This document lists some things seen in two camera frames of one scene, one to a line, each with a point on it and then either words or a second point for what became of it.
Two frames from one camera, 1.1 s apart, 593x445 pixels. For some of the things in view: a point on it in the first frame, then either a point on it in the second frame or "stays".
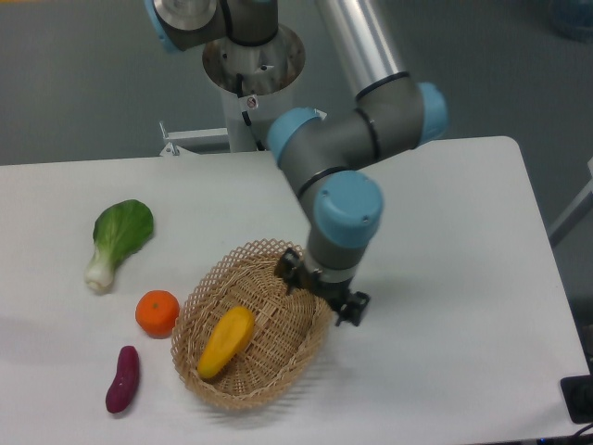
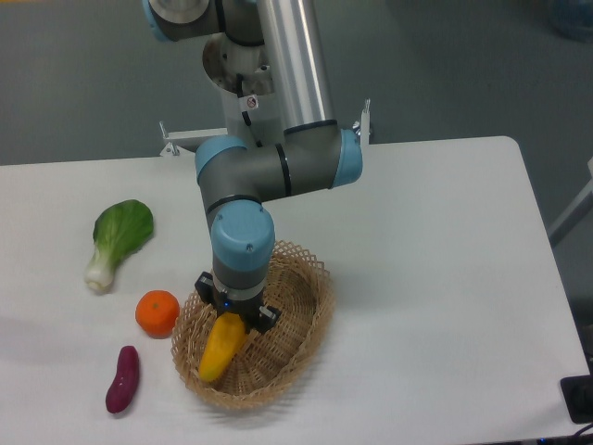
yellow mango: [232, 334] stays
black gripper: [333, 293] -> [256, 317]
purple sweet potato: [126, 379] stays
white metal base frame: [201, 142] stays
